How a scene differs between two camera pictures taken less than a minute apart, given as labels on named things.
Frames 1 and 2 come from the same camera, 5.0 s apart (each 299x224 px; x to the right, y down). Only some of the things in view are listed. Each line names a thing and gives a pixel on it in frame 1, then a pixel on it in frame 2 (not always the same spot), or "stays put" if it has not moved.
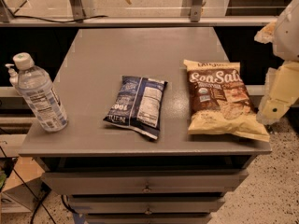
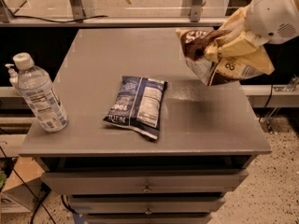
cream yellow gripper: x=288 y=35 → x=271 y=16
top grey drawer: x=142 y=181 stays put
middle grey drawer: x=145 y=204 stays put
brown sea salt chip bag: x=220 y=103 → x=213 y=71
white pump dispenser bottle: x=14 y=77 stays put
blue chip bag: x=138 y=104 stays put
